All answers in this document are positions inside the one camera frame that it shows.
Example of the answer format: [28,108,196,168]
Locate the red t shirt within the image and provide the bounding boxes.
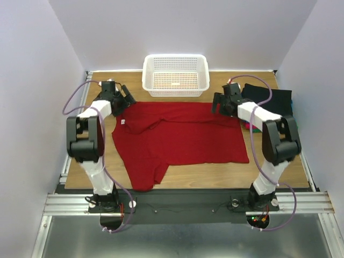
[112,102,249,191]

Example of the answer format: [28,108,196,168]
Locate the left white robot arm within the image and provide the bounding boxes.
[62,80,136,213]

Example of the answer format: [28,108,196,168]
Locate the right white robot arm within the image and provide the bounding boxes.
[212,83,302,210]

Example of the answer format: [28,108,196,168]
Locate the aluminium frame rail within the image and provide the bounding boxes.
[42,192,94,216]

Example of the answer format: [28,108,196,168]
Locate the white plastic basket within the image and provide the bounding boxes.
[142,54,210,97]

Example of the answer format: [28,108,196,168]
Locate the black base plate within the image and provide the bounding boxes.
[55,188,282,225]

